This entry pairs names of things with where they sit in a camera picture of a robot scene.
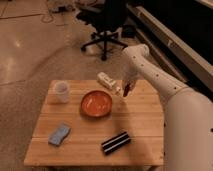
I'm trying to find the white plastic bottle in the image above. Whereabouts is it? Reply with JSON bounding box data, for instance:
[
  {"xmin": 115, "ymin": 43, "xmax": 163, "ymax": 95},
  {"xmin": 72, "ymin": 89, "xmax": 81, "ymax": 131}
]
[{"xmin": 97, "ymin": 72, "xmax": 121, "ymax": 94}]

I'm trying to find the orange bowl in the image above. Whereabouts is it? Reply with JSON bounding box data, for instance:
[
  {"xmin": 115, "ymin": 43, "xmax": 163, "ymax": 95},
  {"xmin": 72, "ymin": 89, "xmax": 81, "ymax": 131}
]
[{"xmin": 80, "ymin": 90, "xmax": 112, "ymax": 118}]

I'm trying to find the white ceramic cup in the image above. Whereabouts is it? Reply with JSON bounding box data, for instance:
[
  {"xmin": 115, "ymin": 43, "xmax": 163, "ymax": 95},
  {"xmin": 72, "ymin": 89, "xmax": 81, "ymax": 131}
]
[{"xmin": 53, "ymin": 81, "xmax": 70, "ymax": 103}]

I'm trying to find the wooden table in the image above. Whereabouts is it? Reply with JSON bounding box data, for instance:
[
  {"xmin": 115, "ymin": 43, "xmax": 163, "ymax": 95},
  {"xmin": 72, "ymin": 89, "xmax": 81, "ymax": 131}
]
[{"xmin": 24, "ymin": 80, "xmax": 164, "ymax": 167}]

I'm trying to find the blue sponge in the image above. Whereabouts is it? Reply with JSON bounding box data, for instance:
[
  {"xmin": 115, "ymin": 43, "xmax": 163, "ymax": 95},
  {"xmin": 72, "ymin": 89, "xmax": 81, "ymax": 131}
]
[{"xmin": 48, "ymin": 123, "xmax": 71, "ymax": 146}]

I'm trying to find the black white striped box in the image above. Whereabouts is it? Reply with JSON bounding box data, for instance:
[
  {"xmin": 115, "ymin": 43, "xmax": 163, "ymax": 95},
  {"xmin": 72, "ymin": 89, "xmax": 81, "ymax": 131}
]
[{"xmin": 101, "ymin": 132, "xmax": 131, "ymax": 155}]

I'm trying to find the small black box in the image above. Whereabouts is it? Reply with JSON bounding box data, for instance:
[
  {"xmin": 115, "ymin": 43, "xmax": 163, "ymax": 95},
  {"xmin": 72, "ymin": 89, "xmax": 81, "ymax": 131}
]
[{"xmin": 121, "ymin": 25, "xmax": 136, "ymax": 38}]

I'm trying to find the dark red pepper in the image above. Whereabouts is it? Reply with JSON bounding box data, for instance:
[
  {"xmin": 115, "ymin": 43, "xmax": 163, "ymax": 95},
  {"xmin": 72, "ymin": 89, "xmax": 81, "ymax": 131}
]
[{"xmin": 123, "ymin": 84, "xmax": 130, "ymax": 97}]

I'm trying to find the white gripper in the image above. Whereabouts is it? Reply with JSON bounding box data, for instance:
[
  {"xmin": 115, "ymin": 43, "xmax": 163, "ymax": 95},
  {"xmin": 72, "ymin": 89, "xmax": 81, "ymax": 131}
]
[{"xmin": 122, "ymin": 66, "xmax": 140, "ymax": 91}]

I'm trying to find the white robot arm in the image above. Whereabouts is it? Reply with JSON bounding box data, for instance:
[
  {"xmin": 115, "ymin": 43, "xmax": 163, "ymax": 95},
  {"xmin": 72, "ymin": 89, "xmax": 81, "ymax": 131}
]
[{"xmin": 123, "ymin": 44, "xmax": 213, "ymax": 171}]

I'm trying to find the black office chair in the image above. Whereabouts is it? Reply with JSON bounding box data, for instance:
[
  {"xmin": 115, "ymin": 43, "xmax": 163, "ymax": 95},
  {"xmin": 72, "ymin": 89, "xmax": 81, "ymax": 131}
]
[{"xmin": 77, "ymin": 0, "xmax": 127, "ymax": 61}]

